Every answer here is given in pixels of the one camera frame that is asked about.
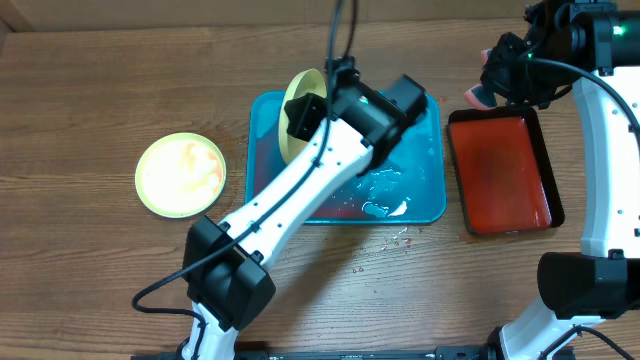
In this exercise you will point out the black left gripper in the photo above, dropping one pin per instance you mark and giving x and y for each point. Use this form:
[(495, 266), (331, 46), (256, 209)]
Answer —
[(302, 126)]

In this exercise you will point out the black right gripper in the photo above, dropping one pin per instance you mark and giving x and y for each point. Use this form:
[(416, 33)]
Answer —
[(496, 74)]

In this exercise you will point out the green pink sponge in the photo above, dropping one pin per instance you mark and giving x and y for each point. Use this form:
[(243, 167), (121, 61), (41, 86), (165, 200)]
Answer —
[(481, 98)]

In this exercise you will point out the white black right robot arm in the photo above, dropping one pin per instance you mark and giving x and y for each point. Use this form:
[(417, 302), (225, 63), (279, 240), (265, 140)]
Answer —
[(589, 49)]

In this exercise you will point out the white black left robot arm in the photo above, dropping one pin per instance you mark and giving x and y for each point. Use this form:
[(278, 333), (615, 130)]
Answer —
[(329, 132)]

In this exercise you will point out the black tray red inside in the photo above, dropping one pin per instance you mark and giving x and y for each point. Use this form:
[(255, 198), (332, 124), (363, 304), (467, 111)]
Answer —
[(503, 171)]

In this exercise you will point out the teal plastic tray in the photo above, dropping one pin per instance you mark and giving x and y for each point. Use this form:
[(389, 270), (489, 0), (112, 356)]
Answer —
[(409, 188)]

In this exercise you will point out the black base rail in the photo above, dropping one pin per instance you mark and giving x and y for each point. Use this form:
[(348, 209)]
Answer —
[(439, 353)]

